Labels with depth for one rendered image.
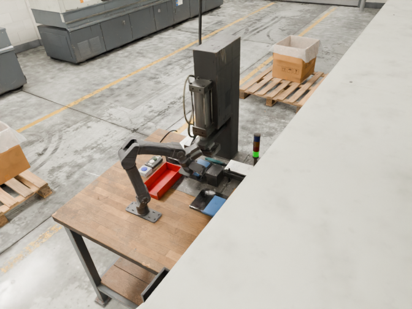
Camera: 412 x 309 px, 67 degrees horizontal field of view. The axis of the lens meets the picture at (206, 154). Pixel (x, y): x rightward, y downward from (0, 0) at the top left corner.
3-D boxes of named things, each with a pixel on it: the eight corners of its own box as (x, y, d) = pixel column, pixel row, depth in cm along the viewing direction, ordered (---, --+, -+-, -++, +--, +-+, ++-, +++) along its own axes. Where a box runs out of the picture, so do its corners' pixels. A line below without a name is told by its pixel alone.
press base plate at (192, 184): (149, 183, 190) (149, 179, 188) (192, 141, 224) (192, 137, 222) (248, 221, 162) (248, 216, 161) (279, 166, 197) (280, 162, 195)
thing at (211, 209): (200, 214, 161) (200, 210, 159) (214, 195, 171) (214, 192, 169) (212, 219, 158) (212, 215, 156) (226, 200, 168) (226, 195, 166)
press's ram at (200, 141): (183, 154, 177) (178, 108, 159) (206, 132, 194) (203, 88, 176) (211, 164, 169) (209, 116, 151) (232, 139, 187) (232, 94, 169)
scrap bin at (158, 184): (141, 194, 178) (140, 186, 174) (167, 168, 195) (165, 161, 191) (158, 200, 173) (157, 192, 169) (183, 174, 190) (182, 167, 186)
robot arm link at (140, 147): (181, 141, 156) (121, 134, 141) (188, 150, 149) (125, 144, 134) (175, 161, 161) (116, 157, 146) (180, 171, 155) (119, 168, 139)
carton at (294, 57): (285, 63, 527) (289, 32, 497) (320, 70, 496) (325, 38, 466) (265, 76, 485) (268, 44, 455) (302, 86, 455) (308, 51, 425)
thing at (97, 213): (93, 300, 221) (49, 215, 167) (171, 209, 289) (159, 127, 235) (236, 393, 175) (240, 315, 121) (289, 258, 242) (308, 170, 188)
